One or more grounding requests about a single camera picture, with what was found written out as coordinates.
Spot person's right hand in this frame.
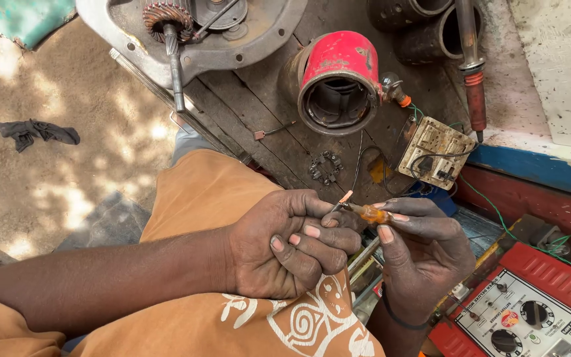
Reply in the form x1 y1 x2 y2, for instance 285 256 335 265
371 197 477 324

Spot person's left hand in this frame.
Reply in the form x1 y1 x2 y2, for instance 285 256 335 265
226 189 363 300

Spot orange handled small screwdriver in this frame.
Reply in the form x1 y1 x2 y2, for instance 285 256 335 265
339 201 395 225

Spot thin wire with copper lug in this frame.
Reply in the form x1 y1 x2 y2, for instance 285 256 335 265
329 189 355 215

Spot blue box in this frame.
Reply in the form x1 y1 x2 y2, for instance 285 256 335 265
404 180 459 218

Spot tray of assorted tools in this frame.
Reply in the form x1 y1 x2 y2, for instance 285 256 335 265
347 236 386 325

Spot black wrist band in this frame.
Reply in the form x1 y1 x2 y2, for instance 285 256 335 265
380 282 431 332

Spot orange printed garment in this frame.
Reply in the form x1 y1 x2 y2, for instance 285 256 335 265
0 149 386 357

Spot yellow tape piece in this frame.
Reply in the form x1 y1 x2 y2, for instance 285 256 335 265
367 157 396 185

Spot black brush holder plate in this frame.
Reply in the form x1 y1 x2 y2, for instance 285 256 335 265
308 151 345 186

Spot red battery charger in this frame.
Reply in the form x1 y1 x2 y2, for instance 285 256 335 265
427 241 571 357

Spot dark metal clamp part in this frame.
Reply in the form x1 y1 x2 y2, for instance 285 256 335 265
511 213 571 259

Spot grey trousers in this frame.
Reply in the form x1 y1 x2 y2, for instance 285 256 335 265
171 124 219 167

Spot clear light bulb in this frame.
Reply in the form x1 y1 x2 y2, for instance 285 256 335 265
380 72 413 109

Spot red cylindrical motor housing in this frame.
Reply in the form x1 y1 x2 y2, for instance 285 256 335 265
285 31 383 138

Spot black metal cylinder housing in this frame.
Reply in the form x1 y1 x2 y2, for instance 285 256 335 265
397 2 484 66
367 0 454 33

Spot white blue painted wooden counter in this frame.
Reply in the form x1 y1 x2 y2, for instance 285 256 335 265
466 0 571 201

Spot long metal edge bar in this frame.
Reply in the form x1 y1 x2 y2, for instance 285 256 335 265
109 48 269 167

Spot grey metal motor end cover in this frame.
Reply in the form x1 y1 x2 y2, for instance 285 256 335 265
76 0 309 91

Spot copper armature with steel shaft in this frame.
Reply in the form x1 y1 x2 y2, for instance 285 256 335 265
142 0 198 114

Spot black cloth rag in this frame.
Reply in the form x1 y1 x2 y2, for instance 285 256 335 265
0 118 81 154

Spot teal painted metal panel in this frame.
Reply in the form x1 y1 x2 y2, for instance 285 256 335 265
0 0 77 51

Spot green wire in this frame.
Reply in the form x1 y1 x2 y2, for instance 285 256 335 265
407 102 571 274

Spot black power cable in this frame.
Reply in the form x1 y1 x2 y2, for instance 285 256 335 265
352 130 480 198

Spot dirty white switch socket board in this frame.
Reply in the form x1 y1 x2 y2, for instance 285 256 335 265
397 116 477 191

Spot loose wire with copper terminal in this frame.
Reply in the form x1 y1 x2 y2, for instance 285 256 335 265
253 120 297 141

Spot red handled soldering iron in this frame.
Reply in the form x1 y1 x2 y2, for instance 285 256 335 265
454 0 488 144

